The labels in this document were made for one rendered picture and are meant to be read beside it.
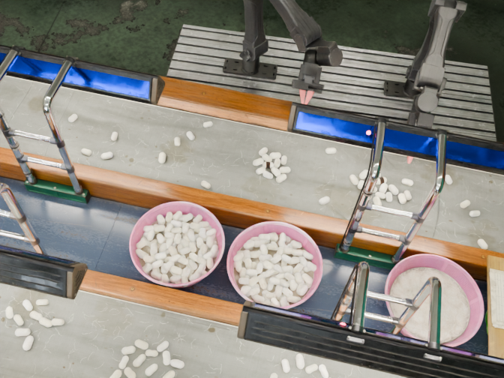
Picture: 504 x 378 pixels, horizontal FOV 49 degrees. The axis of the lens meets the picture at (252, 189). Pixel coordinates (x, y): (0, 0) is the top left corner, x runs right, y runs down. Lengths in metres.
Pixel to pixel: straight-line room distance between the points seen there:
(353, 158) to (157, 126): 0.64
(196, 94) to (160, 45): 1.34
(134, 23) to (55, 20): 0.45
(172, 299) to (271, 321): 0.45
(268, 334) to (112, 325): 0.52
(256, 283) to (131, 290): 0.34
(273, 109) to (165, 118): 0.36
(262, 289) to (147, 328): 0.33
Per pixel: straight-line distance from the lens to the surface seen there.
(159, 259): 1.59
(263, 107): 1.88
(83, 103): 1.97
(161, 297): 1.52
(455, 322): 1.65
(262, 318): 1.13
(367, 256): 1.67
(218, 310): 1.50
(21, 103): 2.03
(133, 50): 3.22
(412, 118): 1.73
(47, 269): 1.23
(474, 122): 2.16
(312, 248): 1.61
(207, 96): 1.91
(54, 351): 1.55
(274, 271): 1.58
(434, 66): 1.76
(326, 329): 1.14
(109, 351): 1.52
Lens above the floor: 2.17
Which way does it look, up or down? 57 degrees down
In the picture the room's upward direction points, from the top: 5 degrees clockwise
